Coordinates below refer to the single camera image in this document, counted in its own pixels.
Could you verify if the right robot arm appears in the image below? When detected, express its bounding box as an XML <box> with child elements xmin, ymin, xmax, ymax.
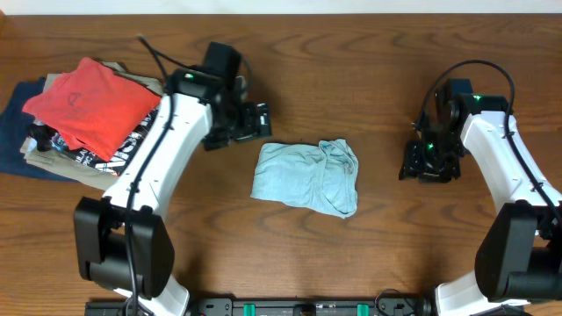
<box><xmin>399</xmin><ymin>90</ymin><xmax>561</xmax><ymax>315</ymax></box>

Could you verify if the black printed folded shirt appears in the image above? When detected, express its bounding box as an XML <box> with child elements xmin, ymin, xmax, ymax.
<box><xmin>26</xmin><ymin>109</ymin><xmax>159</xmax><ymax>177</ymax></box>

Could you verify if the red folded shirt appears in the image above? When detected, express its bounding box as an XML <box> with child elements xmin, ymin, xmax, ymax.
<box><xmin>23</xmin><ymin>57</ymin><xmax>161</xmax><ymax>162</ymax></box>

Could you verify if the khaki folded garment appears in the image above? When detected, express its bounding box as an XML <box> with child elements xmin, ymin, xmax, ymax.
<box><xmin>19</xmin><ymin>61</ymin><xmax>166</xmax><ymax>192</ymax></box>

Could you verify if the navy blue folded garment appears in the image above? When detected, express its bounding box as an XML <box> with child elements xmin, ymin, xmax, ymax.
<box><xmin>1</xmin><ymin>77</ymin><xmax>75</xmax><ymax>183</ymax></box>

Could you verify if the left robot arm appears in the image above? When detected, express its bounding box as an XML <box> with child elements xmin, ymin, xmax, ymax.
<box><xmin>74</xmin><ymin>70</ymin><xmax>270</xmax><ymax>316</ymax></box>

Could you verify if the light blue t-shirt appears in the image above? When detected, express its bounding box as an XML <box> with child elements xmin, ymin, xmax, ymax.
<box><xmin>250</xmin><ymin>139</ymin><xmax>359</xmax><ymax>219</ymax></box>

